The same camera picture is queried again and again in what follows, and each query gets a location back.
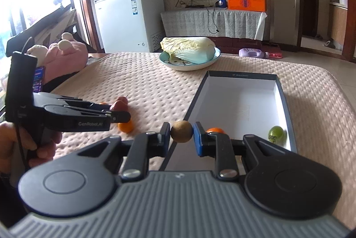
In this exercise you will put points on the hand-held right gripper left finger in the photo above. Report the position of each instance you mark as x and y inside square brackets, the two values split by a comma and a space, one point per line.
[167, 133]

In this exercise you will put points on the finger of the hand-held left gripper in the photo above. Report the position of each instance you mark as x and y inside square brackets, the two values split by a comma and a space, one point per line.
[83, 103]
[91, 113]

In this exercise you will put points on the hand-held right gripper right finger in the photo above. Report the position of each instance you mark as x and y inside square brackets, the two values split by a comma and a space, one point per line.
[198, 137]

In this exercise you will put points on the small brown kiwi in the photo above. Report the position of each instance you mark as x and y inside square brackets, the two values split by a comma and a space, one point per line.
[181, 131]

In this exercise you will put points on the small dark red fruit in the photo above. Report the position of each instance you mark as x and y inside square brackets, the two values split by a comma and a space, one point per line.
[119, 105]

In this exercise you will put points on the bumpy mandarin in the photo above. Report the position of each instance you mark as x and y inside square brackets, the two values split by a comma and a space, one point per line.
[125, 127]

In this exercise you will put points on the grey box white inside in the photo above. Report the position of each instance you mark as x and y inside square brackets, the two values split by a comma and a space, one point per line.
[244, 104]

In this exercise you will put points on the green fruit with calyx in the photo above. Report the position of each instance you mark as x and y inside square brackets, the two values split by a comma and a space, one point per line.
[276, 134]

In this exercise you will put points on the person's left hand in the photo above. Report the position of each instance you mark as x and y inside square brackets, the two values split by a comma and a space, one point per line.
[8, 149]

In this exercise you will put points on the beige plush toy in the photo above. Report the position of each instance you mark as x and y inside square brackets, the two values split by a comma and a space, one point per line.
[37, 55]

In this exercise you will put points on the pink plush toy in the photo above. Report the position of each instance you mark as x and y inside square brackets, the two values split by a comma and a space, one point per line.
[66, 60]

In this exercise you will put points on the beige quilted mattress pad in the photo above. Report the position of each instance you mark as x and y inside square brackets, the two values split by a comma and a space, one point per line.
[144, 82]

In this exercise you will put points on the dark printed cardboard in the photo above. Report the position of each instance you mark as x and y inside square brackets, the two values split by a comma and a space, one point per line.
[47, 26]

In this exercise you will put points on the light blue plate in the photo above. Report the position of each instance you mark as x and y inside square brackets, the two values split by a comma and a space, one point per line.
[189, 66]

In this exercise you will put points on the napa cabbage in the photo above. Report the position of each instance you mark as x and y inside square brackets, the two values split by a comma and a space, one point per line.
[192, 48]

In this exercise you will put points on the white chest freezer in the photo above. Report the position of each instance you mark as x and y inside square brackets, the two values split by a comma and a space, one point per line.
[125, 21]

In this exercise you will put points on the purple toy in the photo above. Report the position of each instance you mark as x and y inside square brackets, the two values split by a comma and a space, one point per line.
[250, 53]

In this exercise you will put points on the red toy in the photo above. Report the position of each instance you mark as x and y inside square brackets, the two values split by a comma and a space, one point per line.
[274, 54]

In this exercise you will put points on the cloth covered cabinet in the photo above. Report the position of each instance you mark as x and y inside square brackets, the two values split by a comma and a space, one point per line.
[194, 22]

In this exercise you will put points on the black power strip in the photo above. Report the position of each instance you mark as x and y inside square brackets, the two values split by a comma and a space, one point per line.
[196, 6]

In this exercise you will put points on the grey slipper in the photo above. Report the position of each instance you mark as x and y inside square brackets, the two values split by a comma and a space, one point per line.
[330, 44]

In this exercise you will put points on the dark wooden door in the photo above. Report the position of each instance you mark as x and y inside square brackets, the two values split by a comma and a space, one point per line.
[310, 4]

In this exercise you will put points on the wooden kitchen counter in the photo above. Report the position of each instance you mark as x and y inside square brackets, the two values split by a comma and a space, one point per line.
[338, 26]

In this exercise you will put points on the white pot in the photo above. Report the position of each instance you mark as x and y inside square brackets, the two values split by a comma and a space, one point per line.
[343, 1]

